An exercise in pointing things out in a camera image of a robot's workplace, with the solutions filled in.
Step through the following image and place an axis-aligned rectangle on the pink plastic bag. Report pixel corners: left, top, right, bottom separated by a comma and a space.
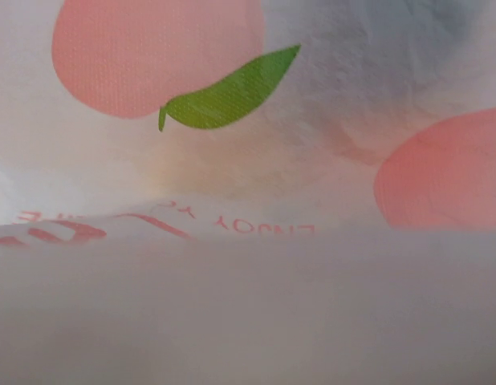
0, 1, 496, 384

